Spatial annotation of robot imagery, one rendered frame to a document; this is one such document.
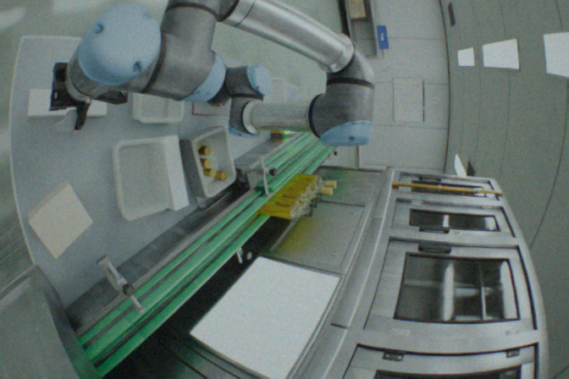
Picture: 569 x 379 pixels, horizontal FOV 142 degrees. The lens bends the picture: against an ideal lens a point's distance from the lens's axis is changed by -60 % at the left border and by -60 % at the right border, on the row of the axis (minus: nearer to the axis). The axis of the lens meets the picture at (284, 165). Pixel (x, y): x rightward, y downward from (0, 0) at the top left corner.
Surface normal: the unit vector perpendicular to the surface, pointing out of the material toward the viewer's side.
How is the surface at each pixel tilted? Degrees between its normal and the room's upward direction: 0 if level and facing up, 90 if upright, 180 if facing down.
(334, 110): 103
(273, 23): 51
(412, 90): 90
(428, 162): 90
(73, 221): 0
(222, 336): 90
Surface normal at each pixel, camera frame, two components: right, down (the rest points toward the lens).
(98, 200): 0.88, 0.07
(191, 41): 0.69, 0.14
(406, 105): -0.47, 0.39
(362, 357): -0.12, -0.92
